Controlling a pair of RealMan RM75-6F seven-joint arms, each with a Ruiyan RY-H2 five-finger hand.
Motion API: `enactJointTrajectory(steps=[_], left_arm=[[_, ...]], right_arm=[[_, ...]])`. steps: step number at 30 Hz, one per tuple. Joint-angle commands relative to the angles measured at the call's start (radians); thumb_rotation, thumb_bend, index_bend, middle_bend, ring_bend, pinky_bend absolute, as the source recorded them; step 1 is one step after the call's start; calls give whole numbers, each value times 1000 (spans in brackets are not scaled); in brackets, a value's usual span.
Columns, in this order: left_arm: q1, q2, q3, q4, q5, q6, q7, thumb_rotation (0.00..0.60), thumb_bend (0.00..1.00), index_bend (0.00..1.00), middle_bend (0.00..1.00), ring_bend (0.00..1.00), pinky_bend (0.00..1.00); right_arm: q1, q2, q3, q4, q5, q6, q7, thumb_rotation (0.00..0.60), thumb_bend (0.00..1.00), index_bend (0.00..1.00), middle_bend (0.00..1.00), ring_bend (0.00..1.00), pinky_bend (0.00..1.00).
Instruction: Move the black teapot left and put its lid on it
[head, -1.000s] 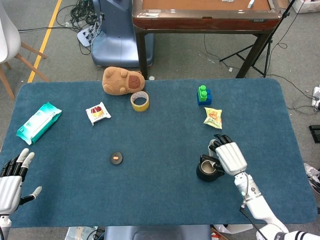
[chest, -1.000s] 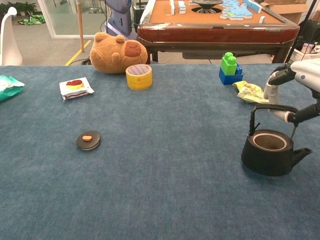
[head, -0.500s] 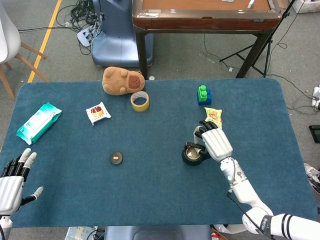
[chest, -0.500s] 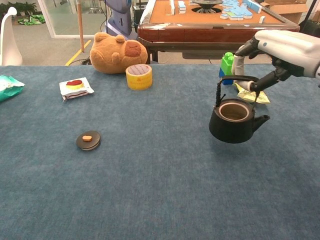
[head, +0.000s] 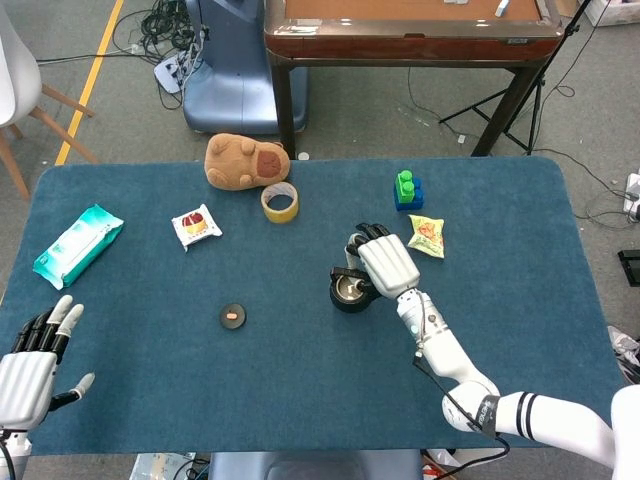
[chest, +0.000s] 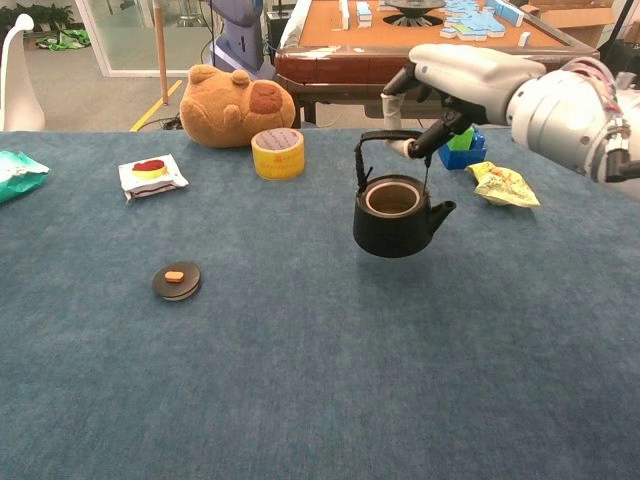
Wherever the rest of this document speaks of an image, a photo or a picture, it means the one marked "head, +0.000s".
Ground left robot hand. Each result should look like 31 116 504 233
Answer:
0 294 96 432

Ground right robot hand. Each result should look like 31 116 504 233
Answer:
343 222 421 301

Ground black cast iron teapot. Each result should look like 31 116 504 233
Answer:
329 266 382 315

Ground black teapot lid orange knob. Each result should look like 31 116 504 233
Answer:
218 302 249 331

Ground yellow crumpled snack packet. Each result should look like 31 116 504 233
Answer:
406 213 446 260

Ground blue building block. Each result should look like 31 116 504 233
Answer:
393 178 426 213

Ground green building block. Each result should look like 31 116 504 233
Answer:
394 169 416 205

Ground yellow tape roll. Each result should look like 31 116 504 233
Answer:
260 181 300 224

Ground teal wet wipes pack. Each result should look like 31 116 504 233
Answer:
32 204 125 291

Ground blue table mat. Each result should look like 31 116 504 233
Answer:
0 156 636 456

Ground printed cardboard box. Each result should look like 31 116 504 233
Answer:
130 452 211 480

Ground brown capybara plush toy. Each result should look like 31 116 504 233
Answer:
204 132 292 191

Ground white snack packet red print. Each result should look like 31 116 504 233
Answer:
171 203 223 253

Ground white plastic bag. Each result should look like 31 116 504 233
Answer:
424 447 464 470

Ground brown mahjong table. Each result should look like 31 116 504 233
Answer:
263 0 566 159

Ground black tripod stand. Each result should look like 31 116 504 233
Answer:
438 0 594 157

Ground blue grey machine base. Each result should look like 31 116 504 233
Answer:
182 0 309 135

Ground black flat floor device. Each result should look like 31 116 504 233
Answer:
617 248 640 287

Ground white grey crumpled bag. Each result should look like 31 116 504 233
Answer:
607 324 640 386

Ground white power strip with plugs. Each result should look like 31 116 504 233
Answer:
619 169 640 224

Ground white floor power strip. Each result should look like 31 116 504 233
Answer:
153 54 194 95

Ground white chair wooden legs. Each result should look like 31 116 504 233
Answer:
0 4 100 201

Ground white cardboard box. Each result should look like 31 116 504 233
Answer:
584 0 640 27

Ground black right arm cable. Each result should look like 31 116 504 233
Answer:
412 349 511 479

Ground black floor cable bundle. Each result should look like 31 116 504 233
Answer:
112 0 201 66

